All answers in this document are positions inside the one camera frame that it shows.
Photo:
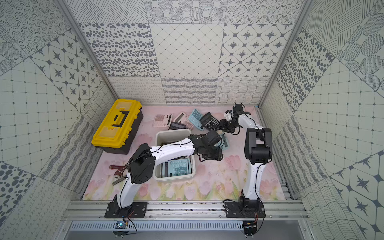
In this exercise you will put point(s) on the small blue calculator back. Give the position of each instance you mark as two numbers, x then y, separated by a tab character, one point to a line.
194	118

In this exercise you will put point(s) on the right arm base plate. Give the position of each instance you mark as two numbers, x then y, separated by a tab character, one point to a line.
247	209

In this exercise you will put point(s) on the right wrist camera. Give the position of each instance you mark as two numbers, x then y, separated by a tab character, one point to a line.
228	115

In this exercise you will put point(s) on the pink calculator back middle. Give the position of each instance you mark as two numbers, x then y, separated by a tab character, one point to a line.
183	118

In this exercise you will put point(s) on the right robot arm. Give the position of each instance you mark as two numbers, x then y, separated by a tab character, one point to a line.
258	150

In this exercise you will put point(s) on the black calculator back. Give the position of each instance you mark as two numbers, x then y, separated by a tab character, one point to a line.
209	122

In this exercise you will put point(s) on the pink calculator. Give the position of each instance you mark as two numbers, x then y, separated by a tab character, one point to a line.
183	118
162	120

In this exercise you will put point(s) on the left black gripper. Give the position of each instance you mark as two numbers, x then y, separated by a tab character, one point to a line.
217	149

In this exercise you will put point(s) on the metal clamp tool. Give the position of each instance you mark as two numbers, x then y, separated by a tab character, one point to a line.
119	173

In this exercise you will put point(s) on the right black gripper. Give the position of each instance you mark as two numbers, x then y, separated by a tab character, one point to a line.
222	123

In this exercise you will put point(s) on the yellow black toolbox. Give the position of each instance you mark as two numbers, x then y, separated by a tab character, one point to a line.
119	128

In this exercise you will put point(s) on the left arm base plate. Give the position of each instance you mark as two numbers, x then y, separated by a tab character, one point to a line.
126	209

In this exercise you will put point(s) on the pink calculator back left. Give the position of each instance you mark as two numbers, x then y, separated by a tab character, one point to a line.
162	120

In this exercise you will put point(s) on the aluminium rail frame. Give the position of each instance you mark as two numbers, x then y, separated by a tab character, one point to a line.
178	215

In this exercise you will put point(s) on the small black calculator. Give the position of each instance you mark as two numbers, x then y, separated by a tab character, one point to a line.
176	126

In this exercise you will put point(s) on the white plastic storage box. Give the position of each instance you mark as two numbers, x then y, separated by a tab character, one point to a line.
166	137

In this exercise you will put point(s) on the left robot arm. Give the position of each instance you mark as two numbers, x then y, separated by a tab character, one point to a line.
143	162

